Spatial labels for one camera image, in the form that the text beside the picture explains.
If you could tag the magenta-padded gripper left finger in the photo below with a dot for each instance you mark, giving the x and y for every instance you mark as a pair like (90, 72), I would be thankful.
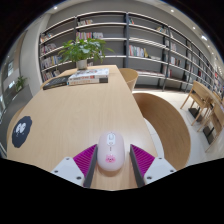
(63, 168)

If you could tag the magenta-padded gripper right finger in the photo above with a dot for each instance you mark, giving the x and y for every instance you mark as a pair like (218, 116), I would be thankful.
(161, 168)

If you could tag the pale pink computer mouse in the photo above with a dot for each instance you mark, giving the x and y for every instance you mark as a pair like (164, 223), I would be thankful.
(111, 151)

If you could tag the dark cloud-shaped mouse pad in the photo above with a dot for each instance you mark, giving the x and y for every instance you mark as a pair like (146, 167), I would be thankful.
(22, 131)

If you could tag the curved wooden chair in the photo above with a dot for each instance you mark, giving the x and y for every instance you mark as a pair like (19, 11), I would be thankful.
(166, 123)
(129, 77)

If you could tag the grey low partition counter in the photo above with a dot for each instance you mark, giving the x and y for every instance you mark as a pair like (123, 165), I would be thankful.
(15, 106)

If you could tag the wooden chairs and tables group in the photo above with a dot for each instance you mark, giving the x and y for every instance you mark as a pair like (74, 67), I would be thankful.
(203, 100)

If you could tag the white book with dark spine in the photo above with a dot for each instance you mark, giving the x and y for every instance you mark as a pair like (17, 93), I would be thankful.
(87, 81)

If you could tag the small leafy floor plant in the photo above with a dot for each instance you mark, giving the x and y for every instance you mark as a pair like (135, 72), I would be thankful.
(20, 82)

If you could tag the white illustrated book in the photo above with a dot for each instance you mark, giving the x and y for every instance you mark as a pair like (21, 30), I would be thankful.
(89, 74)

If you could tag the green potted plant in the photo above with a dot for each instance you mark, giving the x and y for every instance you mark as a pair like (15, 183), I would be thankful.
(81, 50)

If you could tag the grey bookshelf unit with books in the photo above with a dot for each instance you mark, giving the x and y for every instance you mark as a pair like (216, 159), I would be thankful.
(146, 40)

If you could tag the round ceiling lights group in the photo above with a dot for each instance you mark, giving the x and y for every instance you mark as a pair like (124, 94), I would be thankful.
(204, 37)

